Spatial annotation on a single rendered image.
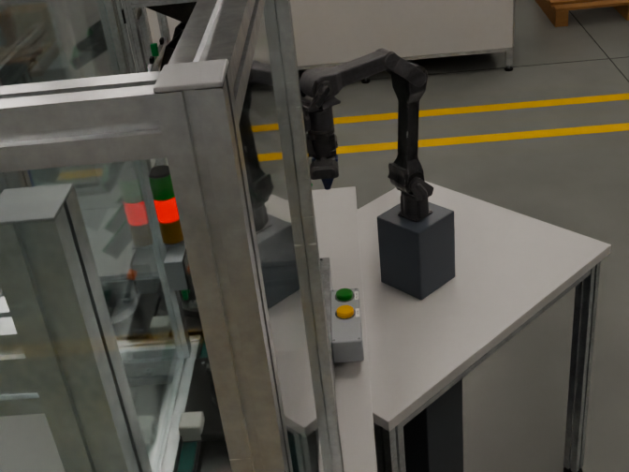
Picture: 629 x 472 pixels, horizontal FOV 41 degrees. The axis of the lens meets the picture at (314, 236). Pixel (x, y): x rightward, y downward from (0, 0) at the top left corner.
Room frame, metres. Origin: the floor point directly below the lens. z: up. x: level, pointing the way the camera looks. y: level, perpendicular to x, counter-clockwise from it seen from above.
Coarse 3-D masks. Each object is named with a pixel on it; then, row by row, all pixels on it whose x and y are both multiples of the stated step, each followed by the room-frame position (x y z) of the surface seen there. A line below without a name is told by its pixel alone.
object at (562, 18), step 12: (540, 0) 6.95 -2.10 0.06; (552, 0) 6.62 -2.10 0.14; (564, 0) 6.59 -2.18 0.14; (576, 0) 6.55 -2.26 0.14; (588, 0) 6.54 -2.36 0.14; (600, 0) 6.53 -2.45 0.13; (612, 0) 6.44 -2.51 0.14; (624, 0) 6.40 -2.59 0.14; (552, 12) 6.49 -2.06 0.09; (564, 12) 6.39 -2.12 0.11; (624, 12) 6.42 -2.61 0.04; (564, 24) 6.39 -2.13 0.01
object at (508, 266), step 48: (432, 192) 2.33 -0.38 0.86; (480, 240) 2.02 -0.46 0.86; (528, 240) 1.99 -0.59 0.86; (576, 240) 1.96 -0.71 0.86; (384, 288) 1.83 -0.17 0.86; (480, 288) 1.78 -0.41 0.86; (528, 288) 1.76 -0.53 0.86; (384, 336) 1.63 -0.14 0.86; (432, 336) 1.61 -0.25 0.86; (480, 336) 1.59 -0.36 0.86; (384, 384) 1.46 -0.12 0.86; (432, 384) 1.44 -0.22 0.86
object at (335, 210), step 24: (312, 192) 2.42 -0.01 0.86; (336, 192) 2.40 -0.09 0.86; (336, 216) 2.24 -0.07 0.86; (336, 240) 2.11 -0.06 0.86; (336, 264) 1.98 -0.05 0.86; (360, 264) 1.96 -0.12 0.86; (336, 288) 1.86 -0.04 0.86; (360, 288) 1.84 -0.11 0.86; (360, 312) 1.74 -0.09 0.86; (336, 384) 1.47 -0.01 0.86; (360, 384) 1.46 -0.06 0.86; (360, 408) 1.39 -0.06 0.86; (360, 432) 1.31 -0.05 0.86; (360, 456) 1.25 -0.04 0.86
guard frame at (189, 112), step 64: (256, 0) 0.55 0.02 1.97; (192, 64) 0.37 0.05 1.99; (0, 128) 0.35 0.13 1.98; (64, 128) 0.35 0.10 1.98; (128, 128) 0.35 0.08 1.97; (192, 128) 0.35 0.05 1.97; (192, 192) 0.35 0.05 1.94; (192, 256) 0.35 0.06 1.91; (256, 256) 0.37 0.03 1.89; (256, 320) 0.34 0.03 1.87; (320, 320) 0.84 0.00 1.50; (256, 384) 0.34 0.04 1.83; (256, 448) 0.35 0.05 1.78
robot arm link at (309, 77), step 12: (360, 60) 1.79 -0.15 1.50; (372, 60) 1.79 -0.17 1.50; (384, 60) 1.80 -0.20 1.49; (396, 60) 1.81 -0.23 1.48; (312, 72) 1.74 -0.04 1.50; (324, 72) 1.74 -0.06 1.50; (336, 72) 1.73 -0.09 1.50; (348, 72) 1.75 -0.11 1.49; (360, 72) 1.77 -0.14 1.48; (372, 72) 1.78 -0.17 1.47; (396, 72) 1.80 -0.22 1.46; (408, 72) 1.81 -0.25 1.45; (420, 72) 1.82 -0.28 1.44; (300, 84) 1.74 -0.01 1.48; (312, 84) 1.70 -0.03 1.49; (336, 84) 1.72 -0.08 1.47; (420, 84) 1.82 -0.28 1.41; (312, 96) 1.71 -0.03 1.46
